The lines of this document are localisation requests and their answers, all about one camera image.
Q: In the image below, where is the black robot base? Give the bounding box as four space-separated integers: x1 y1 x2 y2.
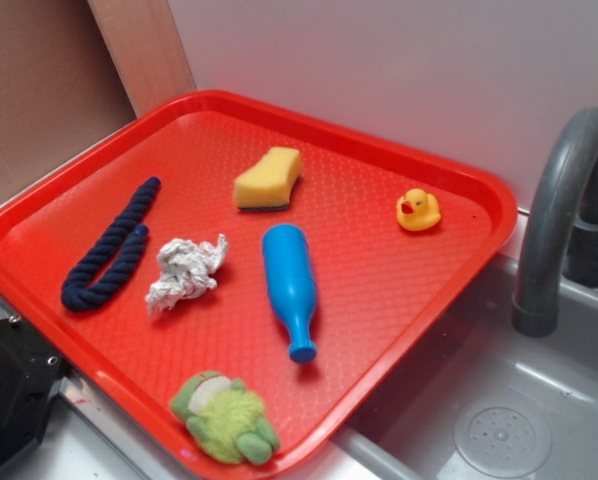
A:
0 319 66 474

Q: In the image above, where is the yellow rubber duck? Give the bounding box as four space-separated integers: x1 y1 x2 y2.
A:
396 188 442 232

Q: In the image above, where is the blue plastic bottle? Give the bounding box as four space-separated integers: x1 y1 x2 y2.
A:
262 224 318 364

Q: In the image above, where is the yellow sponge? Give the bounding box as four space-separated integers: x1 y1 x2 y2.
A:
233 146 303 211

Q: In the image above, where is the red plastic tray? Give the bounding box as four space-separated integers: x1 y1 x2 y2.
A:
0 91 517 479

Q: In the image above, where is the crumpled white cloth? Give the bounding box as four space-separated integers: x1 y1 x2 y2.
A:
145 234 229 315

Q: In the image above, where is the green plush frog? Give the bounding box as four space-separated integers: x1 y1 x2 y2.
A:
170 371 281 466

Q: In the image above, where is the grey toy sink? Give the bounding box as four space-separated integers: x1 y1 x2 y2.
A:
331 252 598 480

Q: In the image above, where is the wooden board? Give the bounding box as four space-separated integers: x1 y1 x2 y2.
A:
88 0 196 116

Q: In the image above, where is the grey toy faucet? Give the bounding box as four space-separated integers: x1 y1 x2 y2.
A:
512 107 598 337

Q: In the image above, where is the dark blue rope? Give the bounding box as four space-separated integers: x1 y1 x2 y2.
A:
60 175 162 314

